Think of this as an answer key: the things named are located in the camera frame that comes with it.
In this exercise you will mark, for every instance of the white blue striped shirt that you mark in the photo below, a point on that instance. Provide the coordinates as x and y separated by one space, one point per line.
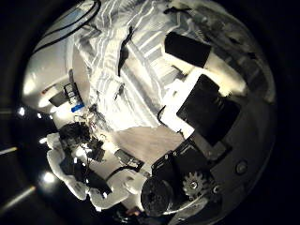
140 78

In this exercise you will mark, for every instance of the blue tag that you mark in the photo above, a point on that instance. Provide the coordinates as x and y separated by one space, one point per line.
77 108

